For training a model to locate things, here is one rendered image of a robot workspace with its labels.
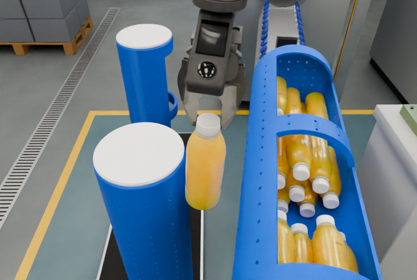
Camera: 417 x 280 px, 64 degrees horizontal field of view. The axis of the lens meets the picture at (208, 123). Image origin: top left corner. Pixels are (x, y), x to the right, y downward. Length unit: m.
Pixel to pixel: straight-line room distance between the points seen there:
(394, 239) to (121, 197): 0.79
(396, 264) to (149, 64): 1.29
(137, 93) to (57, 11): 2.27
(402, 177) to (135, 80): 1.25
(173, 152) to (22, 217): 1.55
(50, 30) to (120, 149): 3.07
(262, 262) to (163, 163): 0.48
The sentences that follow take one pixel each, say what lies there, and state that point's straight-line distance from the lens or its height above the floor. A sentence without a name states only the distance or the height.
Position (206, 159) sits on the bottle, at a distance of 0.54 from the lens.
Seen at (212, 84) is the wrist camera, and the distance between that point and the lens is 0.39.
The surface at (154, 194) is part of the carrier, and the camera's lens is 1.00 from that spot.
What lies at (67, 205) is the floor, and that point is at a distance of 2.37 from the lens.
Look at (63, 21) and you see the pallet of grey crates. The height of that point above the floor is 0.38.
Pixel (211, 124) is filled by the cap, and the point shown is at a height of 1.42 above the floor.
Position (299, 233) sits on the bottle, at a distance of 0.82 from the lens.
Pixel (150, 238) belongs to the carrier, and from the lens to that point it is 1.17.
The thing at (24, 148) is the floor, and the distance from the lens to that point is 2.91.
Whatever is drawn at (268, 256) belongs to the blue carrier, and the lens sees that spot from 0.63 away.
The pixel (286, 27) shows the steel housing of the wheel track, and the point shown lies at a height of 0.93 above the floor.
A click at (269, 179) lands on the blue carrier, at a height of 1.21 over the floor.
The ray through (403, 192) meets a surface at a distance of 1.07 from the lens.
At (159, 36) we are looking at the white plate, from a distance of 1.74.
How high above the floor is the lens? 1.75
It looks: 39 degrees down
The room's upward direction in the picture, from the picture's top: straight up
